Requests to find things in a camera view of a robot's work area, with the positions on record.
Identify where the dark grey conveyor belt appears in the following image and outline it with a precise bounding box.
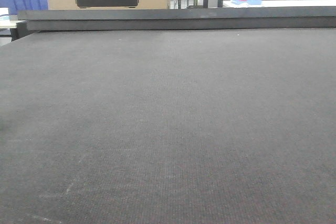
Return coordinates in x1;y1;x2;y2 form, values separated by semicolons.
1;28;335;223

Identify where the black conveyor end rail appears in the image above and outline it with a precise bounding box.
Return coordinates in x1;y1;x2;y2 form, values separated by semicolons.
18;6;335;31

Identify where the white background table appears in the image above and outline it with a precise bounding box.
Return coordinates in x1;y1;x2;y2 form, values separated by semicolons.
223;0;335;8

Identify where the flat blue tray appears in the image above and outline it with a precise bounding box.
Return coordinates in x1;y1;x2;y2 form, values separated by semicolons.
231;0;263;5

